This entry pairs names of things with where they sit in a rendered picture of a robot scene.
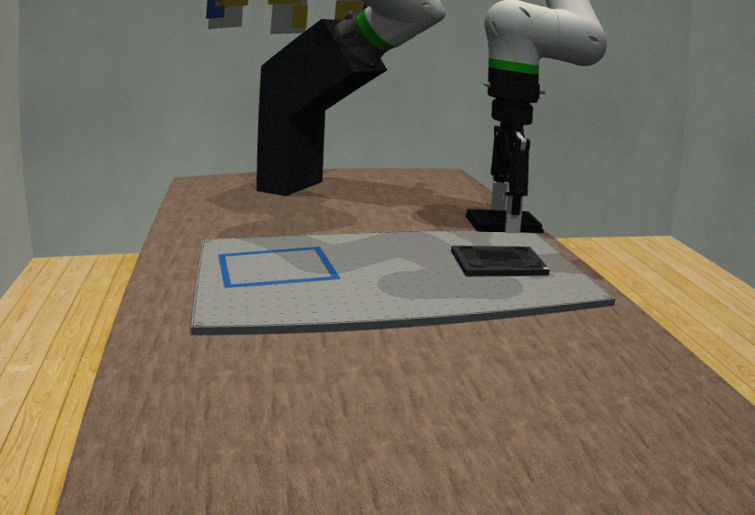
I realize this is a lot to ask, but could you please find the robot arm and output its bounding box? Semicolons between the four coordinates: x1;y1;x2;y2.
335;0;607;106

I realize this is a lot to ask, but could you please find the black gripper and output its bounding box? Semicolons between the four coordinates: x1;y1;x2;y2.
490;99;533;233

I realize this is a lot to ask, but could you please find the blue tape rectangle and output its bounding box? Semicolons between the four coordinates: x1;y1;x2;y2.
218;247;341;288

